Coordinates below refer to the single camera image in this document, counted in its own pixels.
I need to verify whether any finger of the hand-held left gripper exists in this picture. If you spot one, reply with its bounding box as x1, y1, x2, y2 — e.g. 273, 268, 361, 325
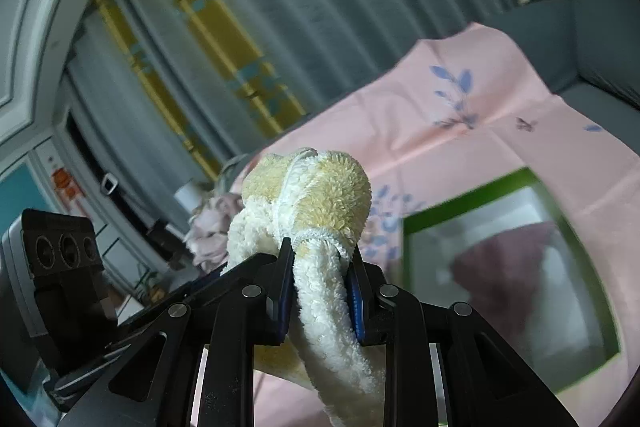
119, 271, 229, 334
46, 346, 134, 411

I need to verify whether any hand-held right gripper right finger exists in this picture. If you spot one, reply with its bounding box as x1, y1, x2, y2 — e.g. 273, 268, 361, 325
344, 247, 577, 427

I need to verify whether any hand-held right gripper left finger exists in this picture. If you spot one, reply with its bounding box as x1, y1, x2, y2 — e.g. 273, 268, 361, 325
60, 237, 297, 427

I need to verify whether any green box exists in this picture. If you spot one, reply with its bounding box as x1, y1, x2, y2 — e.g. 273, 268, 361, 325
401, 167, 622, 397

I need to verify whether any crumpled pale pink cloth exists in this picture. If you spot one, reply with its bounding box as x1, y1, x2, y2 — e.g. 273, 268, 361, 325
183, 193, 251, 274

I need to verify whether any white cup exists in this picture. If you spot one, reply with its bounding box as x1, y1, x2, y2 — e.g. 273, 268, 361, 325
173, 180, 204, 212

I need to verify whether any white cabinet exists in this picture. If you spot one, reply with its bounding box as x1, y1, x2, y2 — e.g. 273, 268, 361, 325
0, 134, 156, 308

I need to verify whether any grey patterned cloth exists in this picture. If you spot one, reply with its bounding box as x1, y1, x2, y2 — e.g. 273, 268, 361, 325
219, 153, 262, 195

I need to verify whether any mauve cloth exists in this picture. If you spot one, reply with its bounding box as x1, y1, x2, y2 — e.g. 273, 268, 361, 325
450, 222, 568, 340

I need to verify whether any pink floral bed sheet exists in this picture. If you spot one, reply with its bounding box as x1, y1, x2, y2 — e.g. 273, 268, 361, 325
215, 22, 640, 427

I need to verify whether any yellow patterned curtain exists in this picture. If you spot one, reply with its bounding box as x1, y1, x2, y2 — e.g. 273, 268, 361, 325
92, 0, 308, 178

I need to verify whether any grey sofa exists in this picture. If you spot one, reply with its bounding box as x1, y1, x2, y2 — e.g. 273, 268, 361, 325
492, 0, 640, 118

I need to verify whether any white door frame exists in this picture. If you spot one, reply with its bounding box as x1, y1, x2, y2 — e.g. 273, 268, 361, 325
0, 0, 168, 145

